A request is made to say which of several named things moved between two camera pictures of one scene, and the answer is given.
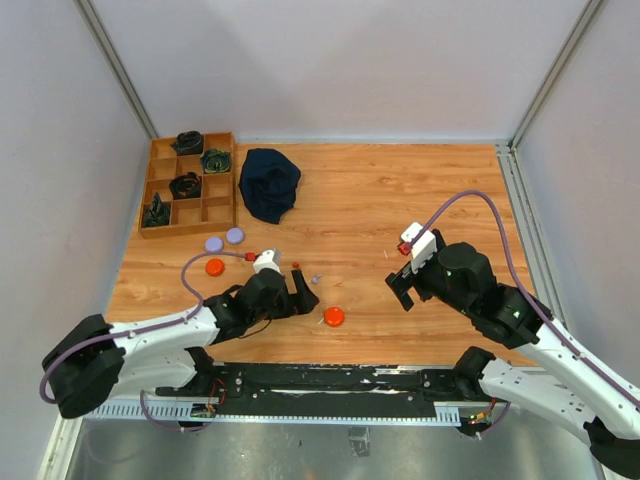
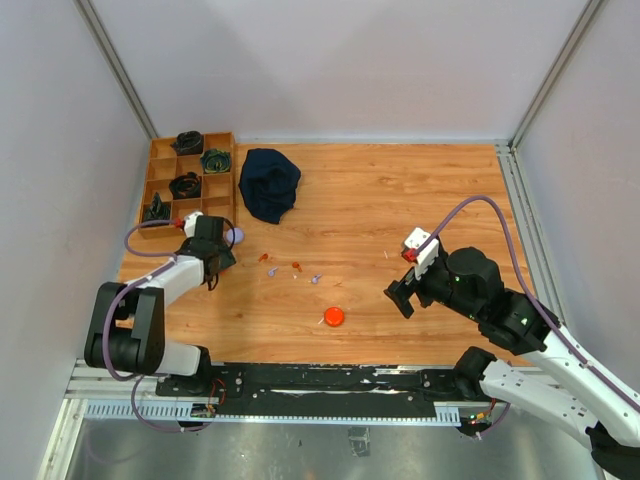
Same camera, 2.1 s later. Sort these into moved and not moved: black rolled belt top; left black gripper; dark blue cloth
Moved: left black gripper
Not moved: dark blue cloth; black rolled belt top
